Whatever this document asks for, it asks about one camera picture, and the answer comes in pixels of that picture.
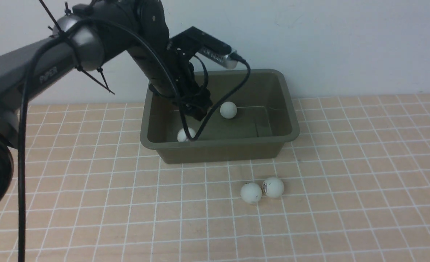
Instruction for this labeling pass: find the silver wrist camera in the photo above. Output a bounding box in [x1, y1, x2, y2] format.
[197, 47, 238, 70]

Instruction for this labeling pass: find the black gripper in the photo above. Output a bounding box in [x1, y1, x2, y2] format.
[127, 40, 213, 121]

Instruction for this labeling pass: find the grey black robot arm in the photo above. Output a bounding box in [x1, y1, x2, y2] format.
[0, 0, 213, 201]

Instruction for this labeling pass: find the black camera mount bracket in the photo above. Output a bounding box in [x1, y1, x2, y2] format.
[170, 26, 234, 56]

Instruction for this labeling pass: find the olive green plastic bin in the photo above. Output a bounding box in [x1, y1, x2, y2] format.
[140, 69, 300, 164]

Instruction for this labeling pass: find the peach checkered tablecloth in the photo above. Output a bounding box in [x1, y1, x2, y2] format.
[0, 93, 430, 262]

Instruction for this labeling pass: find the white ball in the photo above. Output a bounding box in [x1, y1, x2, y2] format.
[177, 127, 196, 142]
[240, 182, 263, 204]
[261, 177, 285, 198]
[220, 102, 238, 119]

